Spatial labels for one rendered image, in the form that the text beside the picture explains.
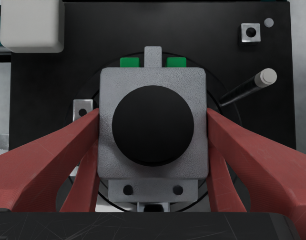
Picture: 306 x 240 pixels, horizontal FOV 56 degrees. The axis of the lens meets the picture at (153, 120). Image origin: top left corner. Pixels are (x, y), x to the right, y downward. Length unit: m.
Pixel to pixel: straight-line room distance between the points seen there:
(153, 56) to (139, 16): 0.10
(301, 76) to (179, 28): 0.12
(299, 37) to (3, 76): 0.29
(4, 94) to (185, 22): 0.20
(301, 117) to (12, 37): 0.25
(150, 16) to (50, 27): 0.08
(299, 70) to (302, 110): 0.04
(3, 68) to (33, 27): 0.10
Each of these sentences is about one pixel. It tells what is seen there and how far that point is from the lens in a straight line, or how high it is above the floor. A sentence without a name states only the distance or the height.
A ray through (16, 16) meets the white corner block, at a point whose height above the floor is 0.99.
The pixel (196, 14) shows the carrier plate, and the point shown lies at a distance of 0.27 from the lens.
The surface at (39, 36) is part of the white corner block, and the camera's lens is 0.25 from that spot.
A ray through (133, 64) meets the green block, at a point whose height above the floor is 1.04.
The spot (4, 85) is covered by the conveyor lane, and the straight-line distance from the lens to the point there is 0.34.
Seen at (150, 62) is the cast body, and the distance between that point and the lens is 0.16.
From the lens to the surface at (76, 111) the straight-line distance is 0.21.
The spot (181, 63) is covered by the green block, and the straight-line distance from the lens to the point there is 0.18.
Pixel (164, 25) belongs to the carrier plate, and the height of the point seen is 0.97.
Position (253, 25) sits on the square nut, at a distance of 0.26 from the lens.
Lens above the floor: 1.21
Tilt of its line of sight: 86 degrees down
